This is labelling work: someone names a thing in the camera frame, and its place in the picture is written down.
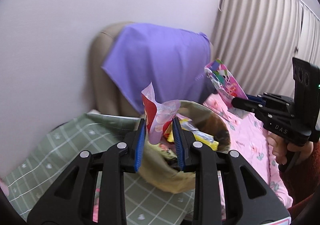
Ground colourful cartoon snack packet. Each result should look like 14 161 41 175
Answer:
204 59 248 119

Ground olive green trash bag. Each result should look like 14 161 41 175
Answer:
138 100 231 194

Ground purple and pink snack packet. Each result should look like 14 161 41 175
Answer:
141 83 181 144

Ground right hand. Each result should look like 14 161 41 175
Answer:
267 133 314 165

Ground red fuzzy right sleeve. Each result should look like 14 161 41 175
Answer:
279 142 319 219

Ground pink floral quilt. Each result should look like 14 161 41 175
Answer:
92 93 293 223

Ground green checked bed sheet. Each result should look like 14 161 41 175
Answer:
2 112 196 223

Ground yellow snack wrapper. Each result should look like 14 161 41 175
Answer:
161 115 219 151

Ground beige pleated curtain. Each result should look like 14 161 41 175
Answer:
212 0 319 97

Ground purple pillow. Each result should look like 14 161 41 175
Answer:
103 23 211 114

